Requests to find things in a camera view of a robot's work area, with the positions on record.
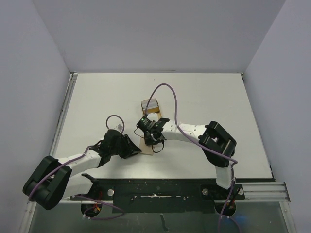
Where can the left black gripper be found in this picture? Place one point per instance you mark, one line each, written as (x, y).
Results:
(130, 149)

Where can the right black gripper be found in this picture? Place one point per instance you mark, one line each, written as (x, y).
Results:
(150, 135)

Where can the stack of credit cards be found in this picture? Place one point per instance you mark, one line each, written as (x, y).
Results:
(152, 104)

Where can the beige leather card holder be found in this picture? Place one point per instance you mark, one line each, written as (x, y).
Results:
(146, 150)

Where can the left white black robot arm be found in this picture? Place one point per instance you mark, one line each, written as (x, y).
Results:
(55, 179)

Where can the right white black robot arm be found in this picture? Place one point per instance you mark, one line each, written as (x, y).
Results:
(217, 144)

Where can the tan oval wooden tray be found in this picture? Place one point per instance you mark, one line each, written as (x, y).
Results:
(153, 112)

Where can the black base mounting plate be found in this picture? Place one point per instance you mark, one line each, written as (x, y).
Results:
(164, 195)

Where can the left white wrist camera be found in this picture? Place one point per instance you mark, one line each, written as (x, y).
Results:
(119, 128)

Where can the aluminium extrusion rail left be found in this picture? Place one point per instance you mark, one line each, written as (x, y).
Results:
(63, 112)

